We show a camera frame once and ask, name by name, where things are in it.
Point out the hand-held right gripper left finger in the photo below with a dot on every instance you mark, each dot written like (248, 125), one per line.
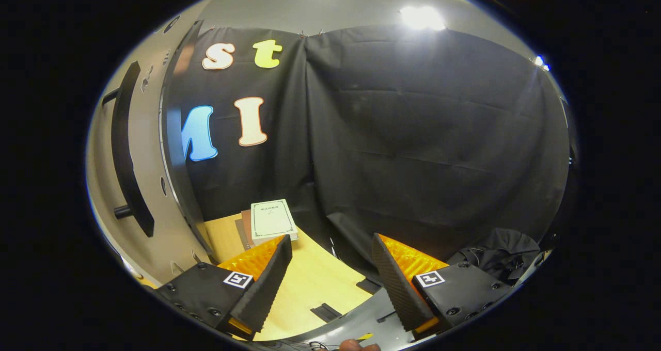
(268, 284)

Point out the black crumpled cloth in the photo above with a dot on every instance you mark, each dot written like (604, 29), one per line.
(496, 253)

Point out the pale green book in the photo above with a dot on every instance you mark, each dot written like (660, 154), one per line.
(272, 219)

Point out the black flat bracket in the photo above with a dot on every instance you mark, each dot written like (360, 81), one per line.
(368, 286)
(325, 313)

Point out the brown book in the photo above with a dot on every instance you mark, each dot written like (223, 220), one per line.
(247, 227)

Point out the black backdrop cloth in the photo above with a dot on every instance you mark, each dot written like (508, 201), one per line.
(413, 134)

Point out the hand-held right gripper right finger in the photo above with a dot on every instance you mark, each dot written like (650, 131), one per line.
(395, 284)

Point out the ceiling light panel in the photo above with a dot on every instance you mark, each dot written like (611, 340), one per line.
(422, 18)

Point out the beige cabinet door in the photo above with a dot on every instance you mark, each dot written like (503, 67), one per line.
(150, 258)

